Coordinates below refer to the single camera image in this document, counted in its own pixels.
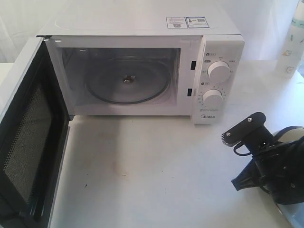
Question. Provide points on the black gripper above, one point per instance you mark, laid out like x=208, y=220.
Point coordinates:
x=278, y=169

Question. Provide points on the upper white control knob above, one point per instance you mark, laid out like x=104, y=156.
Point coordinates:
x=219, y=72

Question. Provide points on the steel bowl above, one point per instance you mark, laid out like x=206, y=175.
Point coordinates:
x=288, y=134

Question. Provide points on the glass turntable plate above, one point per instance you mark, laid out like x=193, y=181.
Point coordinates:
x=128, y=80

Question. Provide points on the white control knob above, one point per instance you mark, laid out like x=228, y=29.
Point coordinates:
x=212, y=99
x=219, y=72

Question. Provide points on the white microwave door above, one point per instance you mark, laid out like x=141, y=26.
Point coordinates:
x=34, y=125

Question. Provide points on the lower white control knob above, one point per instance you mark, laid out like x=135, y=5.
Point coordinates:
x=212, y=99

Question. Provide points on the white microwave oven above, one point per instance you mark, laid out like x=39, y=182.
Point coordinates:
x=187, y=38

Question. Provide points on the white patterned bottle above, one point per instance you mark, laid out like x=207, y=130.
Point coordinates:
x=293, y=47

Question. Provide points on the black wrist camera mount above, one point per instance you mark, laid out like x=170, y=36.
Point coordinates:
x=250, y=131

